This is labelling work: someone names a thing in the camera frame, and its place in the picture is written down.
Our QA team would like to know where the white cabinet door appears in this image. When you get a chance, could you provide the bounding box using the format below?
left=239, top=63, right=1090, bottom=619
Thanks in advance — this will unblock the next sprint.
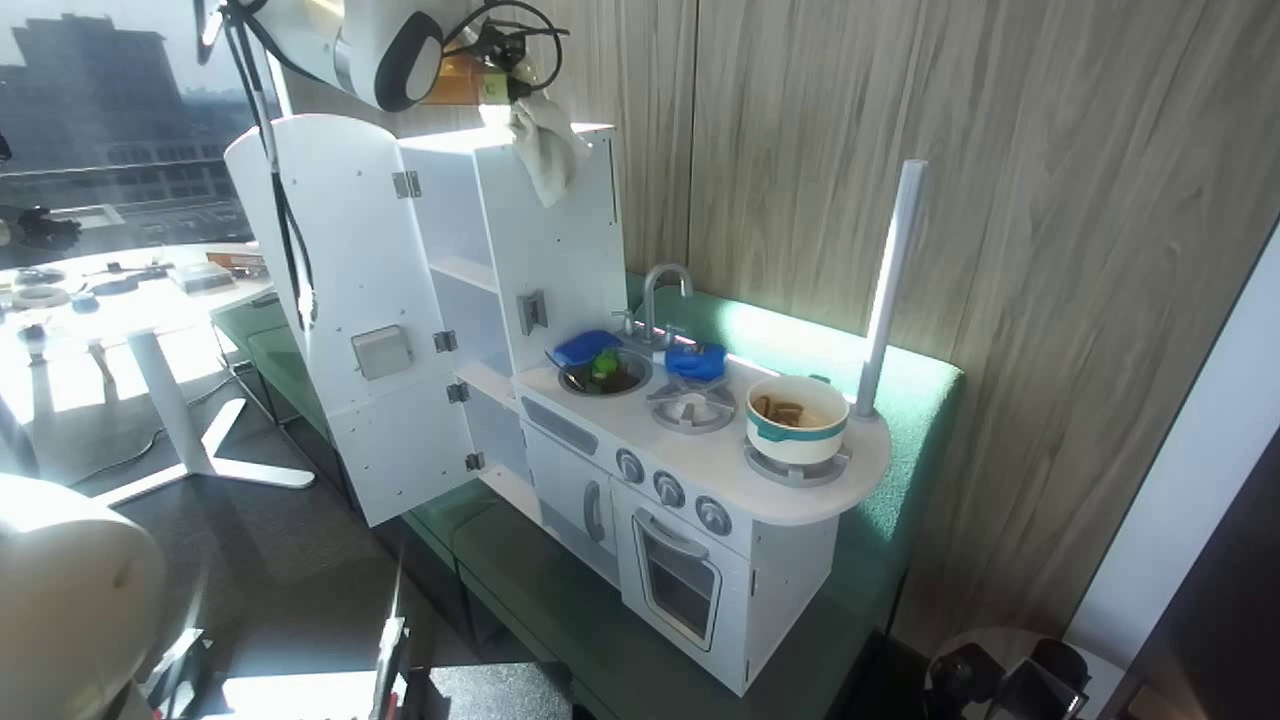
left=224, top=114, right=468, bottom=523

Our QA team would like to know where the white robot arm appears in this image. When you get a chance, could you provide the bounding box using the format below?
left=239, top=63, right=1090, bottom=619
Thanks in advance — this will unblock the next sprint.
left=192, top=0, right=473, bottom=114

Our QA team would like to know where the white upright post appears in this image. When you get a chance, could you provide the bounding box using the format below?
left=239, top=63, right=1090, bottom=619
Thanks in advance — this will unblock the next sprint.
left=852, top=161, right=930, bottom=415

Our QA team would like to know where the white toy stove unit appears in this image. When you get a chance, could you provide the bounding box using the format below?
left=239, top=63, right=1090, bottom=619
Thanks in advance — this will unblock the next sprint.
left=515, top=362, right=893, bottom=698

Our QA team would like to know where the white toy kitchen cabinet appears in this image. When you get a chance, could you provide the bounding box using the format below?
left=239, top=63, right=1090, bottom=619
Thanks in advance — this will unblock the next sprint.
left=401, top=124, right=628, bottom=518

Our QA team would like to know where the blue cloth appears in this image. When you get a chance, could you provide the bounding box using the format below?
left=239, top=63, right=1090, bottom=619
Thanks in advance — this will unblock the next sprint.
left=665, top=346, right=729, bottom=385

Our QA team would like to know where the green mat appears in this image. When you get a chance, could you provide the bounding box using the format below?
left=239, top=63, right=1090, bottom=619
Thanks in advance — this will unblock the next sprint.
left=213, top=284, right=969, bottom=720

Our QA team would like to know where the silver stove burner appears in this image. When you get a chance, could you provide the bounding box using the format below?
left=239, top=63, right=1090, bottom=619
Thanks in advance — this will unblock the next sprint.
left=649, top=381, right=738, bottom=433

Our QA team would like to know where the white table with legs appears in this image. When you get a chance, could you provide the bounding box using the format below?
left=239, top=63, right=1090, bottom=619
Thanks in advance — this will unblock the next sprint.
left=4, top=243, right=314, bottom=504

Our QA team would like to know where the white green toy pot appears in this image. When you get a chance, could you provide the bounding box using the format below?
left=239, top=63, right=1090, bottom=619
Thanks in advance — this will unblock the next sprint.
left=746, top=377, right=847, bottom=468

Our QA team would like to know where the silver toy faucet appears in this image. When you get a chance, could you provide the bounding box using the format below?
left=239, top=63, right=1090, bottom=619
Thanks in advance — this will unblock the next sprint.
left=642, top=264, right=692, bottom=347

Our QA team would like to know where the white terry towel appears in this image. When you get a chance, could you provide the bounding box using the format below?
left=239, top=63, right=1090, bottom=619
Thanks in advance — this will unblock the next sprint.
left=514, top=95, right=587, bottom=207

